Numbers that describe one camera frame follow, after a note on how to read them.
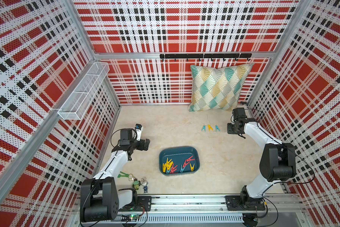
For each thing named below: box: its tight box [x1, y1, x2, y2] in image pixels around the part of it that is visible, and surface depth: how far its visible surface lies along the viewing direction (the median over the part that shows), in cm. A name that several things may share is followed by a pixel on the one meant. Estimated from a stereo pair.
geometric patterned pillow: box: [188, 62, 255, 112], surface depth 95 cm
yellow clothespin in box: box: [162, 157, 174, 173], surface depth 87 cm
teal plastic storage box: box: [159, 146, 201, 176], surface depth 88 cm
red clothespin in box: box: [169, 162, 179, 175], surface depth 86 cm
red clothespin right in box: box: [182, 155, 196, 168], surface depth 90 cm
